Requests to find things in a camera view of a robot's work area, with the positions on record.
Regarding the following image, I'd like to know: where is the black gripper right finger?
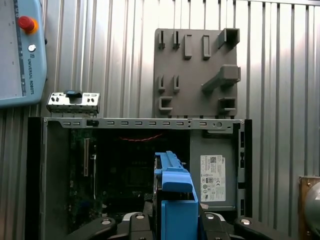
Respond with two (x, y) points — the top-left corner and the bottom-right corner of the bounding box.
(199, 212), (293, 240)

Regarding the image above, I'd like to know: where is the dark green motherboard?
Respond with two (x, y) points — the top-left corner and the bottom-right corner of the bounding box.
(68, 129), (161, 227)

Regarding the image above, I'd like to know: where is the pale blue teach pendant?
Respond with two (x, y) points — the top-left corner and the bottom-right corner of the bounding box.
(0, 0), (49, 110)

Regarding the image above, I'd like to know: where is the hard disk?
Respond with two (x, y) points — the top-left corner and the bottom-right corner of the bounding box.
(152, 150), (201, 240)

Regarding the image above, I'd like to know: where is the grey parts rack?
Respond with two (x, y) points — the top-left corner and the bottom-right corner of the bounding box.
(152, 27), (242, 120)

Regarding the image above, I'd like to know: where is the grey power supply unit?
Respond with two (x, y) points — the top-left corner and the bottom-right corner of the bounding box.
(189, 136), (239, 210)

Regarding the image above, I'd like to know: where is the square brown base plate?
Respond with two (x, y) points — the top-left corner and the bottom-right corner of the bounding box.
(298, 175), (320, 240)

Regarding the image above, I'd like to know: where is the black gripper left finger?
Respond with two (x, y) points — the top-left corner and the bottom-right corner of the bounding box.
(66, 193), (155, 240)

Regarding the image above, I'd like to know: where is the metal expansion slot bracket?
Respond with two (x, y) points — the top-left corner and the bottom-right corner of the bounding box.
(46, 89), (101, 118)

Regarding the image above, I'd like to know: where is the CPU socket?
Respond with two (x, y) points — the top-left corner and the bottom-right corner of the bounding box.
(123, 163), (152, 190)

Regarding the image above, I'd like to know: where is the thin red twisted wire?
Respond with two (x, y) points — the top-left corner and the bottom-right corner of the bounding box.
(118, 133), (164, 143)

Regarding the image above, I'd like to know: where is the black PC case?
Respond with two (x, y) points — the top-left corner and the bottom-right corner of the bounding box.
(24, 116), (253, 240)

